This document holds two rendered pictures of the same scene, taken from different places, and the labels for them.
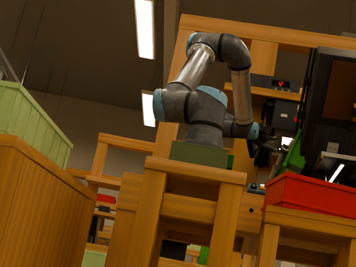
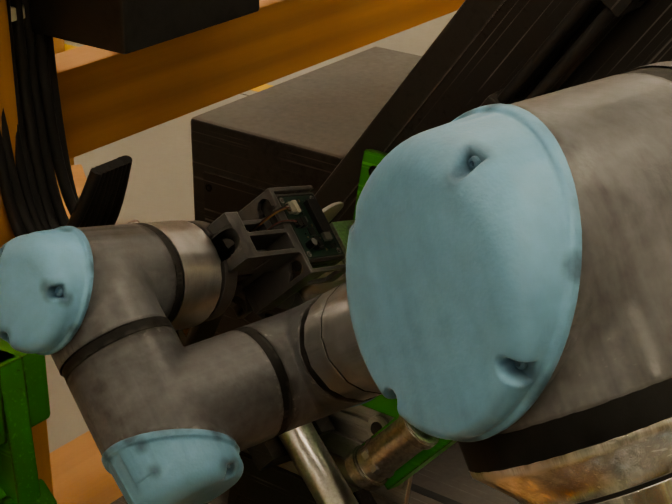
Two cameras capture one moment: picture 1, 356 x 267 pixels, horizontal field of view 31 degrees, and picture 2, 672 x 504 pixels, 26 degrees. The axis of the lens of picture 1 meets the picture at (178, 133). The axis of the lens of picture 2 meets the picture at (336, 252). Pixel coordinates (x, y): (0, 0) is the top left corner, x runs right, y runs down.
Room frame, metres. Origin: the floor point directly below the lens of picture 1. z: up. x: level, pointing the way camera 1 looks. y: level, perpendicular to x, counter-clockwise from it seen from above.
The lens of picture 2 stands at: (2.15, 0.45, 1.69)
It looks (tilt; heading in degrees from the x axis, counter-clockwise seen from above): 24 degrees down; 300
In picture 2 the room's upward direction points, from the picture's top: straight up
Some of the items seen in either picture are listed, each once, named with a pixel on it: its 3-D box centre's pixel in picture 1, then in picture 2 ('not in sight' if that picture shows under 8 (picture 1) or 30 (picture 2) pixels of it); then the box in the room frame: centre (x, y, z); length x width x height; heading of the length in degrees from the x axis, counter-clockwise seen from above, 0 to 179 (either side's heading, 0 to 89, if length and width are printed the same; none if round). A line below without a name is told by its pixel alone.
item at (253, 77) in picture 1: (258, 83); not in sight; (2.94, -0.34, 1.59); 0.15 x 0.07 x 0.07; 83
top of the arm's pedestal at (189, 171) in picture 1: (195, 182); not in sight; (2.08, -0.09, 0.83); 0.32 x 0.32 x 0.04; 84
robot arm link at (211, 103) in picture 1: (207, 107); not in sight; (2.08, -0.08, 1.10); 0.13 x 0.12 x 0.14; 69
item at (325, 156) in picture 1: (332, 170); not in sight; (2.58, -0.67, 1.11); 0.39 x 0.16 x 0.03; 173
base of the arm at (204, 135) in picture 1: (203, 139); not in sight; (2.08, -0.09, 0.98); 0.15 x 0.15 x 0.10
